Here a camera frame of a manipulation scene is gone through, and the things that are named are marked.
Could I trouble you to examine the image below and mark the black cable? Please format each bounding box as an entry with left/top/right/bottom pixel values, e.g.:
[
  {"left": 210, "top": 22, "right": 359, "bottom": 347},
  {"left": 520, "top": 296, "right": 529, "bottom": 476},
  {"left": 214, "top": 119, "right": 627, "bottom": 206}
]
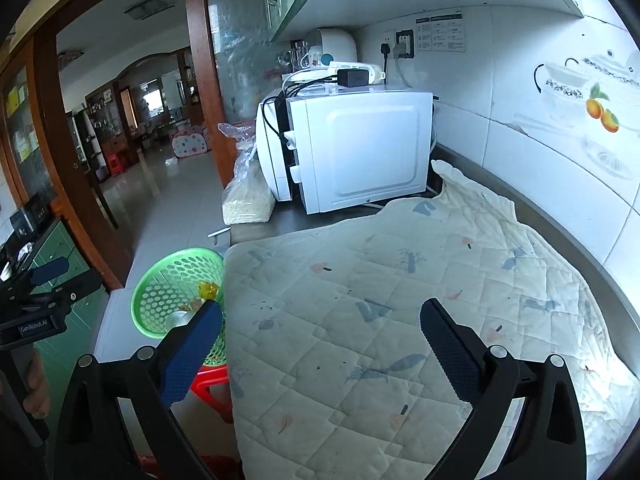
[{"left": 261, "top": 76, "right": 341, "bottom": 142}]

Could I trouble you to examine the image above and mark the wall socket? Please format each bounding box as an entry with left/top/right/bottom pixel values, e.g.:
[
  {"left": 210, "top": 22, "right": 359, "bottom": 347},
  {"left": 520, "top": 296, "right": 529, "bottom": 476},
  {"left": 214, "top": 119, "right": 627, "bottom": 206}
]
[{"left": 382, "top": 30, "right": 417, "bottom": 59}]

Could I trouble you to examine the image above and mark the white quilted blanket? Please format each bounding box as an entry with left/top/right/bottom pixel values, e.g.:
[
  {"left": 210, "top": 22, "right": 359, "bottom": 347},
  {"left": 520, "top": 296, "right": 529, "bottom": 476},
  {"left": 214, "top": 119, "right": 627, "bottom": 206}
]
[{"left": 224, "top": 159, "right": 636, "bottom": 480}]

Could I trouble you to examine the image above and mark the pots and fruit wall decal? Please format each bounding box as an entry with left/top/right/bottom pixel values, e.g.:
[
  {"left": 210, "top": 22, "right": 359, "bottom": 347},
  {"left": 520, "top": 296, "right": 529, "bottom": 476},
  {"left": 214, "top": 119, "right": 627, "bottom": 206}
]
[{"left": 532, "top": 50, "right": 640, "bottom": 181}]

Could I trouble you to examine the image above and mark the ceiling light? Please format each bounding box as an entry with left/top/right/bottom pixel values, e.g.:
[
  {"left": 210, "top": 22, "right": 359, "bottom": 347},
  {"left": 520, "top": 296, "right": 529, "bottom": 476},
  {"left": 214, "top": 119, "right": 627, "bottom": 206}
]
[{"left": 124, "top": 0, "right": 176, "bottom": 21}]

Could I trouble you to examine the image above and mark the green plastic basket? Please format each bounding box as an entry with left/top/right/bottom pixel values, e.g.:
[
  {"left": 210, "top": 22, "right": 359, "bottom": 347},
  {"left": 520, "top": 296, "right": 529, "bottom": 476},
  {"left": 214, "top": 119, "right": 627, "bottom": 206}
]
[{"left": 131, "top": 247, "right": 228, "bottom": 367}]

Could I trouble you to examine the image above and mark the white instruction sticker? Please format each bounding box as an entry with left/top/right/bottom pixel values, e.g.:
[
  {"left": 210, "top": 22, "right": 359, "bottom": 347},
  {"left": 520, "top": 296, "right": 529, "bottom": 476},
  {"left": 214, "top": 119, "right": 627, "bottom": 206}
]
[{"left": 414, "top": 12, "right": 467, "bottom": 53}]

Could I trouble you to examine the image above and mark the person's left hand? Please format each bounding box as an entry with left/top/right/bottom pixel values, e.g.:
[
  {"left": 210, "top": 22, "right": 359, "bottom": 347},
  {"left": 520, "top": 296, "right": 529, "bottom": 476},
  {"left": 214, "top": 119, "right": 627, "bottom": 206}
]
[{"left": 21, "top": 345, "right": 52, "bottom": 423}]

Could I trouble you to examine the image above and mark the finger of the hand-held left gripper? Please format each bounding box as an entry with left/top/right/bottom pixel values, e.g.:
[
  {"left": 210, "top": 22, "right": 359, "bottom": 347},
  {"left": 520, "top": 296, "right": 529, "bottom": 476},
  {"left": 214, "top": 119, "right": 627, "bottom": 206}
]
[
  {"left": 47, "top": 271, "right": 103, "bottom": 306},
  {"left": 27, "top": 256, "right": 71, "bottom": 286}
]

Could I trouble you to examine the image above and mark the white microwave oven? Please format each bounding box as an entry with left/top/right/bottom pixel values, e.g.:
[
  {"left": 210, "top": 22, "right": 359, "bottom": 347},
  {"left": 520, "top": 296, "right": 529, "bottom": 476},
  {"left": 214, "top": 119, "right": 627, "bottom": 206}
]
[{"left": 256, "top": 84, "right": 435, "bottom": 216}]

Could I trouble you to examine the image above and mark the white power strip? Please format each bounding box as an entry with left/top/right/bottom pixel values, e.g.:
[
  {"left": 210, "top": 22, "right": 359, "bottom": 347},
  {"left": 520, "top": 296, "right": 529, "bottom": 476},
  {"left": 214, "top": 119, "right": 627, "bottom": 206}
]
[{"left": 327, "top": 61, "right": 387, "bottom": 83}]

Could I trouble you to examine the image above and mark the polka dot play tent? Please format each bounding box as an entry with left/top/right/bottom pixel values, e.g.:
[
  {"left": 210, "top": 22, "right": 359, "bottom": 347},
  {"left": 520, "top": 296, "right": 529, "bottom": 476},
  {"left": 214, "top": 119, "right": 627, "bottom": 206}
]
[{"left": 171, "top": 127, "right": 211, "bottom": 160}]

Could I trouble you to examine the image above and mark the black power adapter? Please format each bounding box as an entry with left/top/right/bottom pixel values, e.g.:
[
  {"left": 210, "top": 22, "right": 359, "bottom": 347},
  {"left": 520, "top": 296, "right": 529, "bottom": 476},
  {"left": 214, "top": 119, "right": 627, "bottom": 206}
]
[{"left": 337, "top": 69, "right": 372, "bottom": 87}]

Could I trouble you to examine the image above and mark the black box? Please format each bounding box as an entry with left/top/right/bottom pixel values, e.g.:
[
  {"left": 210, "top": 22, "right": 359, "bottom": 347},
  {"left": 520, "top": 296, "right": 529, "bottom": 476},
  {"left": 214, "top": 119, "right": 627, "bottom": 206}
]
[{"left": 10, "top": 195, "right": 54, "bottom": 236}]

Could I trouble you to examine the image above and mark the clear bag of rice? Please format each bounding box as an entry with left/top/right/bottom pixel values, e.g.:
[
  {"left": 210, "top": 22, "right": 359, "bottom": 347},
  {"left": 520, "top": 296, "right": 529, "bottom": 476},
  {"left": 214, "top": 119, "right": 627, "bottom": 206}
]
[{"left": 217, "top": 122, "right": 277, "bottom": 226}]

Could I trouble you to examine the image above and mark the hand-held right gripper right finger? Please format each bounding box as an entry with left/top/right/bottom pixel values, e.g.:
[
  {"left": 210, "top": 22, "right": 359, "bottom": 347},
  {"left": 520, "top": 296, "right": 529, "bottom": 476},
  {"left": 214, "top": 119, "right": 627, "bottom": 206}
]
[{"left": 419, "top": 297, "right": 587, "bottom": 480}]

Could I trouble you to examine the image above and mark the white kitchen appliance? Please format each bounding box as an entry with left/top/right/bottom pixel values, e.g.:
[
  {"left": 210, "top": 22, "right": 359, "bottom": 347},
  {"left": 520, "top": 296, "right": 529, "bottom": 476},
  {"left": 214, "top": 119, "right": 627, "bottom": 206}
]
[{"left": 305, "top": 27, "right": 359, "bottom": 73}]

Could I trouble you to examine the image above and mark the brown wooden door frame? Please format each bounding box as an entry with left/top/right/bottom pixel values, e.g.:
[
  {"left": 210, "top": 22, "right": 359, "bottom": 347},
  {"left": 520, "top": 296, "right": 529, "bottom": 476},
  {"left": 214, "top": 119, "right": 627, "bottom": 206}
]
[{"left": 0, "top": 0, "right": 241, "bottom": 293}]

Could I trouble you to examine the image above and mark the dark wooden display cabinet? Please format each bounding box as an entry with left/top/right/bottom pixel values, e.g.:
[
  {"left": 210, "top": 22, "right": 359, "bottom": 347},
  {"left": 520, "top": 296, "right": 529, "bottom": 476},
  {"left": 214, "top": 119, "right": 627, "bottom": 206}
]
[{"left": 84, "top": 87, "right": 127, "bottom": 162}]

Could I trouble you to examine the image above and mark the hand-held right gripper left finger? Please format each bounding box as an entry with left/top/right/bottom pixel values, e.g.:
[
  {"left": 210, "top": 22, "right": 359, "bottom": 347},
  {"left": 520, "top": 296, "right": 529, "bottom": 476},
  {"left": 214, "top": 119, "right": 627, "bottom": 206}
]
[{"left": 52, "top": 299, "right": 224, "bottom": 480}]

